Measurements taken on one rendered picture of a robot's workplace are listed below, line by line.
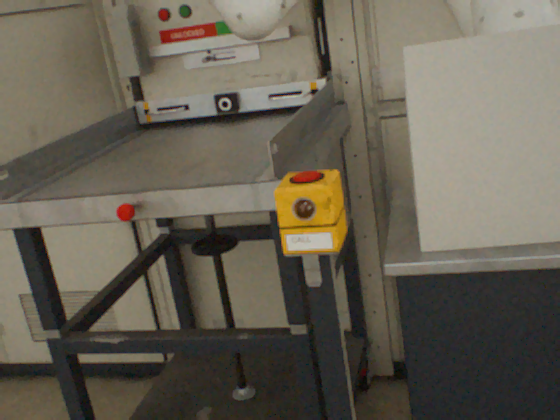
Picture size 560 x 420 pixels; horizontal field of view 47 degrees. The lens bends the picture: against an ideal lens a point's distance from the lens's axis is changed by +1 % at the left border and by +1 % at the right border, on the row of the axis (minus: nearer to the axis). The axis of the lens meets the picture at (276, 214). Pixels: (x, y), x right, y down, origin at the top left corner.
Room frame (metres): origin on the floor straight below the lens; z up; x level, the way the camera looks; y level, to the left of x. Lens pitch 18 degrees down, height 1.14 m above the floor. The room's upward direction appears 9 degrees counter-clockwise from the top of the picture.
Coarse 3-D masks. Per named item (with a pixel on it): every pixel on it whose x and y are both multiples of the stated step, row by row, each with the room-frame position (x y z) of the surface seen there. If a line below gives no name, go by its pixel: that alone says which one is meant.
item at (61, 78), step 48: (0, 0) 1.65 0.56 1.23; (48, 0) 1.76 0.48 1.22; (96, 0) 1.88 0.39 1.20; (0, 48) 1.64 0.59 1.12; (48, 48) 1.75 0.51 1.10; (96, 48) 1.89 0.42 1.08; (0, 96) 1.60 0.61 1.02; (48, 96) 1.72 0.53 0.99; (96, 96) 1.85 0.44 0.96; (0, 144) 1.57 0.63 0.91
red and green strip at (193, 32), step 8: (208, 24) 1.76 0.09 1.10; (216, 24) 1.75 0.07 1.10; (224, 24) 1.75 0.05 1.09; (160, 32) 1.80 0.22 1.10; (168, 32) 1.79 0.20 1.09; (176, 32) 1.79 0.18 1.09; (184, 32) 1.78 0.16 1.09; (192, 32) 1.77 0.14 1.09; (200, 32) 1.77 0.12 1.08; (208, 32) 1.76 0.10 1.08; (216, 32) 1.76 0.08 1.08; (224, 32) 1.75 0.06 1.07; (168, 40) 1.79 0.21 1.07; (176, 40) 1.79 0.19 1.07
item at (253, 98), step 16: (320, 80) 1.67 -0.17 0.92; (192, 96) 1.77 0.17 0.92; (208, 96) 1.76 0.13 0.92; (240, 96) 1.73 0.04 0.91; (256, 96) 1.72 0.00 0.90; (144, 112) 1.82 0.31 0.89; (176, 112) 1.79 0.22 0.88; (192, 112) 1.77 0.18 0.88; (208, 112) 1.76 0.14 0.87; (240, 112) 1.74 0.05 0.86
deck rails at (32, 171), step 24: (120, 120) 1.74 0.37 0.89; (288, 120) 1.23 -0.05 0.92; (312, 120) 1.42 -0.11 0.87; (48, 144) 1.42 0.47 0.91; (72, 144) 1.50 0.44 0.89; (96, 144) 1.60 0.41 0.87; (120, 144) 1.65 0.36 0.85; (288, 144) 1.19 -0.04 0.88; (0, 168) 1.26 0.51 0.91; (24, 168) 1.32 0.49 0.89; (48, 168) 1.40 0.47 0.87; (72, 168) 1.43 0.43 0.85; (0, 192) 1.24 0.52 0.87; (24, 192) 1.27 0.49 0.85
